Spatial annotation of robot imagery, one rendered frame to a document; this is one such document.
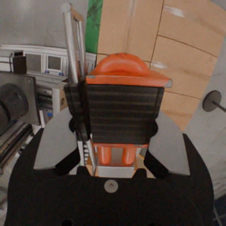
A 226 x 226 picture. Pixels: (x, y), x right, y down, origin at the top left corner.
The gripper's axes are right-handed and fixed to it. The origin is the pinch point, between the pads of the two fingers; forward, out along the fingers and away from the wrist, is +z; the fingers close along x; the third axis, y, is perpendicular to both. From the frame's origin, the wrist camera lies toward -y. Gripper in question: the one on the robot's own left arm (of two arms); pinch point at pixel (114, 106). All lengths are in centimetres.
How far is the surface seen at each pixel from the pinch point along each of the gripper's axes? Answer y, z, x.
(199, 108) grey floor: 62, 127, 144
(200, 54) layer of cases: -14, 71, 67
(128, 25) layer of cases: -26, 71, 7
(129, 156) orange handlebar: 7.9, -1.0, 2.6
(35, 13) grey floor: -62, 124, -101
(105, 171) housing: 11.7, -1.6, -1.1
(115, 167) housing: 10.2, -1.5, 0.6
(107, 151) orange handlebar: 7.1, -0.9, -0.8
